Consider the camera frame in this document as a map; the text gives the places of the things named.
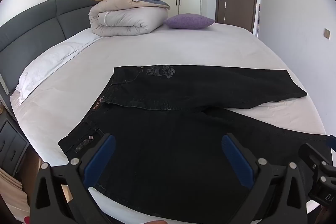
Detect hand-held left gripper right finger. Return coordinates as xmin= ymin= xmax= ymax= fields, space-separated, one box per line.
xmin=221 ymin=133 xmax=307 ymax=224

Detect purple pillow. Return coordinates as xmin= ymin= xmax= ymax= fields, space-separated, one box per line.
xmin=163 ymin=13 xmax=216 ymax=29

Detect grey upholstered headboard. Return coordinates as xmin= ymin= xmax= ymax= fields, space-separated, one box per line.
xmin=0 ymin=0 xmax=96 ymax=96

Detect white pillow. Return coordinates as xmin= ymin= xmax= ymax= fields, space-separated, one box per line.
xmin=16 ymin=35 xmax=102 ymax=105

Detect beige cloth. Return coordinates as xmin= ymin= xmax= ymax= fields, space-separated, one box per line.
xmin=0 ymin=168 xmax=28 ymax=215

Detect black denim pants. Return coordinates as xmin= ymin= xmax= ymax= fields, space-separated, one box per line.
xmin=58 ymin=64 xmax=332 ymax=222

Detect dark grey nightstand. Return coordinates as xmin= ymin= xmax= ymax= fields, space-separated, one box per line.
xmin=0 ymin=119 xmax=30 ymax=178

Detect bed with white sheet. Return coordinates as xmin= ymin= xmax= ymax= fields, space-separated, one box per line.
xmin=10 ymin=22 xmax=327 ymax=224

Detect folded beige duvet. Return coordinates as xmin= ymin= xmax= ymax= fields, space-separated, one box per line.
xmin=89 ymin=0 xmax=171 ymax=38

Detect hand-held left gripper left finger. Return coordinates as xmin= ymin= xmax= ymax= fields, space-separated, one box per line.
xmin=30 ymin=133 xmax=117 ymax=224

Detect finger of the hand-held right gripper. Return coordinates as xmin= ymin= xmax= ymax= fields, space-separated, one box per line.
xmin=299 ymin=135 xmax=336 ymax=178

